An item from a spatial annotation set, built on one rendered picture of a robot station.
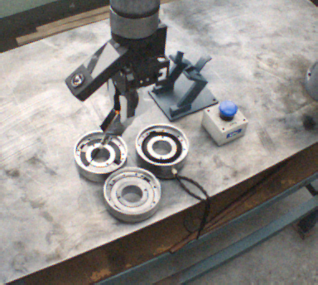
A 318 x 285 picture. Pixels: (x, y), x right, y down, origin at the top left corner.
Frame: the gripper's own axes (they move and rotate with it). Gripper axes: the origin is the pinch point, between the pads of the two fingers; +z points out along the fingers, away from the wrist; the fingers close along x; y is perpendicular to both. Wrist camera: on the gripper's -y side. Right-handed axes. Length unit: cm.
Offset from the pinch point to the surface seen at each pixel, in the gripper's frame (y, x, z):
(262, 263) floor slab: 52, -15, 93
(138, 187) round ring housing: -0.5, -8.7, 10.5
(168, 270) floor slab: 20, 1, 93
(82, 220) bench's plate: -12.7, -9.2, 13.1
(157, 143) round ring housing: 8.4, -0.6, 11.5
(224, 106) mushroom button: 22.9, -2.3, 5.8
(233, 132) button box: 23.6, -6.1, 10.6
